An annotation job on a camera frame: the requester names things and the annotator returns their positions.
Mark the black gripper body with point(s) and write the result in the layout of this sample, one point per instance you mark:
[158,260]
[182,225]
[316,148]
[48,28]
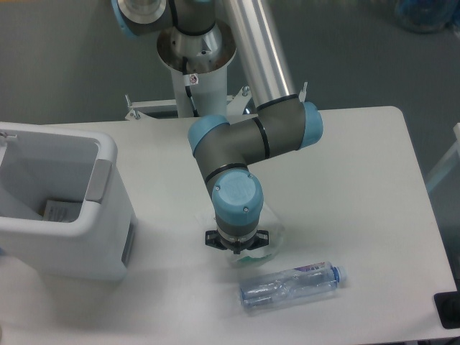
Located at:
[236,244]

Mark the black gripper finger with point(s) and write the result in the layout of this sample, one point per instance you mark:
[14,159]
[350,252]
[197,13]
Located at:
[213,239]
[260,239]

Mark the white plastic bag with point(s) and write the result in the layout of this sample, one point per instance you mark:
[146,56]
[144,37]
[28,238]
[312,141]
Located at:
[266,220]

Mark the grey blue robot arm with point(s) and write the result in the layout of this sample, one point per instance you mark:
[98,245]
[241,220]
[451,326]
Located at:
[283,121]

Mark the paper scrap inside can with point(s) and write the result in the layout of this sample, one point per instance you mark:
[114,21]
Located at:
[61,211]

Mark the white trash can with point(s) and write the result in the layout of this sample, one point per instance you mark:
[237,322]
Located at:
[40,163]

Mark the crushed clear plastic bottle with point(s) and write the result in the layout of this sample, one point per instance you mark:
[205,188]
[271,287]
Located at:
[300,283]

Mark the black device at edge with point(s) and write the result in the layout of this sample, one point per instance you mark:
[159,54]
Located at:
[447,305]

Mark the blue bag on floor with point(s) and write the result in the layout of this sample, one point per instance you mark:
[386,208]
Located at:
[424,17]

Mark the white frame at right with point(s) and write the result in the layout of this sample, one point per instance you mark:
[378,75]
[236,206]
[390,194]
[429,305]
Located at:
[445,165]

